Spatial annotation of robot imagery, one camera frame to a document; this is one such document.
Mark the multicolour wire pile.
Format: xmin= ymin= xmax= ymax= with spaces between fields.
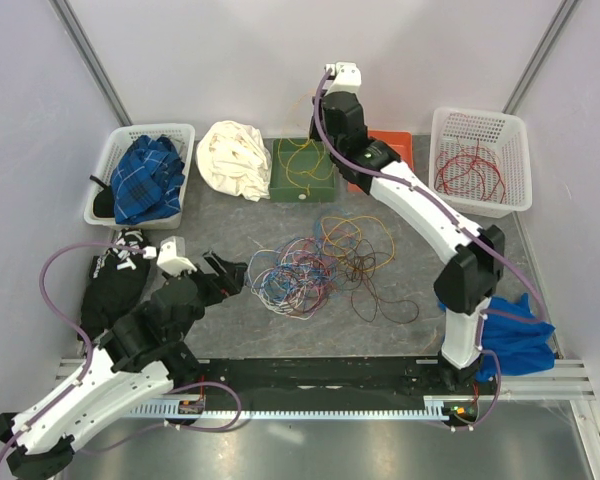
xmin=244 ymin=214 xmax=420 ymax=326

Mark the yellow wire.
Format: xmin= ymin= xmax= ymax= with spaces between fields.
xmin=277 ymin=92 xmax=337 ymax=202

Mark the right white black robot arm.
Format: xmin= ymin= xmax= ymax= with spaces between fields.
xmin=311 ymin=89 xmax=505 ymax=394

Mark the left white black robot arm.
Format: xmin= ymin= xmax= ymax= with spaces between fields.
xmin=0 ymin=245 xmax=247 ymax=479

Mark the black printed t-shirt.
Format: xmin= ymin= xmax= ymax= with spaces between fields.
xmin=80 ymin=248 xmax=151 ymax=341

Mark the cream white cloth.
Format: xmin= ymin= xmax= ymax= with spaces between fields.
xmin=196 ymin=120 xmax=272 ymax=202

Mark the blue plaid cloth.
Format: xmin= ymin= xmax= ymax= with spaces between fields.
xmin=110 ymin=135 xmax=185 ymax=225

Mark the green drawer box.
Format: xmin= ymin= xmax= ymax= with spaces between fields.
xmin=269 ymin=138 xmax=337 ymax=203

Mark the black cloth in basket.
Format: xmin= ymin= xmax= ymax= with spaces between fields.
xmin=89 ymin=175 xmax=114 ymax=220

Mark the orange drawer box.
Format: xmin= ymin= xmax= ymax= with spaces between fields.
xmin=340 ymin=129 xmax=414 ymax=168

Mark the right white plastic basket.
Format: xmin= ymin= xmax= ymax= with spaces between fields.
xmin=428 ymin=107 xmax=533 ymax=218

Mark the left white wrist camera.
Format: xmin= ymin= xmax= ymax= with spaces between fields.
xmin=142 ymin=236 xmax=198 ymax=276

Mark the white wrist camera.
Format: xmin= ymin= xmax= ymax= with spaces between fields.
xmin=142 ymin=236 xmax=198 ymax=276
xmin=324 ymin=62 xmax=362 ymax=94

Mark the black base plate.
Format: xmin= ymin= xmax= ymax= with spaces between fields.
xmin=178 ymin=356 xmax=496 ymax=397

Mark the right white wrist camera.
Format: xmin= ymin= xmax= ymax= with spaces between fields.
xmin=324 ymin=62 xmax=362 ymax=94

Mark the light blue cable duct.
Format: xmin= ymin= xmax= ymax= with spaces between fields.
xmin=125 ymin=397 xmax=467 ymax=421

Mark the red wire in basket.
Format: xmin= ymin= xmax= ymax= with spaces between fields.
xmin=433 ymin=113 xmax=508 ymax=205

